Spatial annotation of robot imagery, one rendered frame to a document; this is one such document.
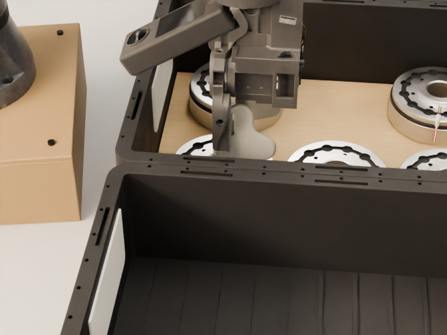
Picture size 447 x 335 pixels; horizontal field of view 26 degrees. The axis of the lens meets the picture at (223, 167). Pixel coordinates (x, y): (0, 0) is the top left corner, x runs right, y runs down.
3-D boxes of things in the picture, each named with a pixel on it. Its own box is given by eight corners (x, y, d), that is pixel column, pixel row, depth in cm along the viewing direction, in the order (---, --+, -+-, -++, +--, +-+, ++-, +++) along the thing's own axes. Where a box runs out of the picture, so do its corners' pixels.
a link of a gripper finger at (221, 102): (227, 157, 90) (229, 68, 86) (211, 156, 90) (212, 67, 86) (232, 137, 94) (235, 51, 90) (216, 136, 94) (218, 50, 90)
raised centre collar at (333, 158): (310, 189, 92) (310, 183, 91) (311, 155, 96) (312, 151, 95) (362, 192, 91) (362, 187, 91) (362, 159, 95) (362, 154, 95)
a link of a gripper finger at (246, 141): (273, 200, 93) (277, 111, 89) (211, 196, 93) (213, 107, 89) (275, 186, 96) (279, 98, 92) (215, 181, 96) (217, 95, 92)
